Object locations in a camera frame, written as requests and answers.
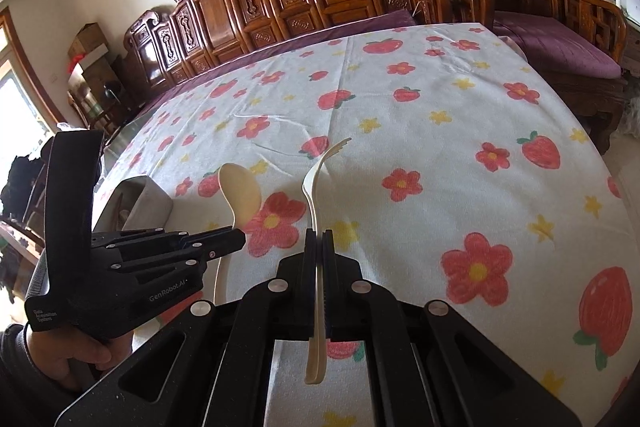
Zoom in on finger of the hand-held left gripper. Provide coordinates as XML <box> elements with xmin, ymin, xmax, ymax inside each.
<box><xmin>107</xmin><ymin>227</ymin><xmax>247</xmax><ymax>279</ymax></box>
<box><xmin>91</xmin><ymin>229</ymin><xmax>188</xmax><ymax>258</ymax></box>

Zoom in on wooden door frame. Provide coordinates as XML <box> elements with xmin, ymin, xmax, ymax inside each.
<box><xmin>0</xmin><ymin>6</ymin><xmax>57</xmax><ymax>134</ymax></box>

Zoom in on floral strawberry tablecloth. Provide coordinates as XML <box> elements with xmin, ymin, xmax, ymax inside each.
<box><xmin>95</xmin><ymin>23</ymin><xmax>637</xmax><ymax>427</ymax></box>

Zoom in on purple short sofa cushion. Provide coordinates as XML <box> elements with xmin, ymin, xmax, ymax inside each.
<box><xmin>492</xmin><ymin>14</ymin><xmax>624</xmax><ymax>80</ymax></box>

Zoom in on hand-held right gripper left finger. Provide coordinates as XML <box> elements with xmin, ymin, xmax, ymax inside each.
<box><xmin>55</xmin><ymin>230</ymin><xmax>319</xmax><ymax>427</ymax></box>

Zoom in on purple long sofa cushion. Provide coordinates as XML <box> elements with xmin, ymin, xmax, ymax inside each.
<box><xmin>142</xmin><ymin>9</ymin><xmax>420</xmax><ymax>108</ymax></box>

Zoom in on person's left hand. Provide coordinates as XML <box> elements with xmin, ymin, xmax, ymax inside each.
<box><xmin>26</xmin><ymin>328</ymin><xmax>134</xmax><ymax>384</ymax></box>

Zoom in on cream plastic spoon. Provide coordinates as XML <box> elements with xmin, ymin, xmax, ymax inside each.
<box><xmin>212</xmin><ymin>163</ymin><xmax>262</xmax><ymax>306</ymax></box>

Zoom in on stack of cardboard boxes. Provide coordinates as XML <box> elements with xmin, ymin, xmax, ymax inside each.
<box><xmin>66</xmin><ymin>22</ymin><xmax>117</xmax><ymax>80</ymax></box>

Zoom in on cream plastic fork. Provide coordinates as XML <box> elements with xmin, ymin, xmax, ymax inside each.
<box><xmin>301</xmin><ymin>137</ymin><xmax>353</xmax><ymax>386</ymax></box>

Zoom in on metal tray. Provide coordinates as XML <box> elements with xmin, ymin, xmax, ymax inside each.
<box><xmin>92</xmin><ymin>175</ymin><xmax>176</xmax><ymax>239</ymax></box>

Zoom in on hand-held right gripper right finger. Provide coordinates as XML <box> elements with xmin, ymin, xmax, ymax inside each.
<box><xmin>322</xmin><ymin>230</ymin><xmax>583</xmax><ymax>427</ymax></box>

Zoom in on black clothing pile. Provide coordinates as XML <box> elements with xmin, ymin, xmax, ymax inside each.
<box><xmin>0</xmin><ymin>153</ymin><xmax>38</xmax><ymax>215</ymax></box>

